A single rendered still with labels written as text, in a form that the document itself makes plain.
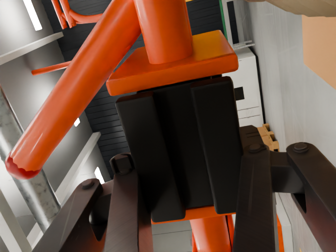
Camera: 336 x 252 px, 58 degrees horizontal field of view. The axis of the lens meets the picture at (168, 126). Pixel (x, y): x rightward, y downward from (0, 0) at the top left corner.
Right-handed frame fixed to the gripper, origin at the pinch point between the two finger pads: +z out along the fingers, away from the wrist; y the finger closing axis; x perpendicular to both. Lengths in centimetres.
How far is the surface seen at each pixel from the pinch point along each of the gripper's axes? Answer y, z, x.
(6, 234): -197, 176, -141
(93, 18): -252, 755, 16
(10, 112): -359, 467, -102
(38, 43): -472, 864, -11
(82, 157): -480, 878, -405
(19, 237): -191, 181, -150
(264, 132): 100, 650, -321
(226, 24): 59, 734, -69
